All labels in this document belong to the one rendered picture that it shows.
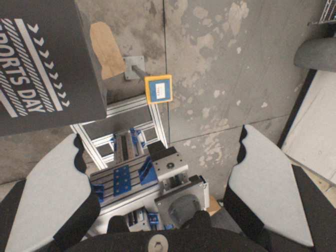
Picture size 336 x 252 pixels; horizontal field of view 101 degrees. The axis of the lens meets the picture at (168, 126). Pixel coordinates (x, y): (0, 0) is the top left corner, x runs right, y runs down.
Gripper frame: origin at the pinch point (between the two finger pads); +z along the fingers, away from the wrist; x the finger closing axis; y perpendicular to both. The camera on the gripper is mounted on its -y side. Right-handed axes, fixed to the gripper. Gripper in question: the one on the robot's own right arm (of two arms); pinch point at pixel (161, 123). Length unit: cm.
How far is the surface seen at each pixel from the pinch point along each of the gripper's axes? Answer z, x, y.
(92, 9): 139, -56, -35
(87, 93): 47, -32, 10
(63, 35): 46, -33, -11
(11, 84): 40, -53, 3
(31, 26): 44, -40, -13
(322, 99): 198, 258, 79
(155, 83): 53, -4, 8
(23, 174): 105, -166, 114
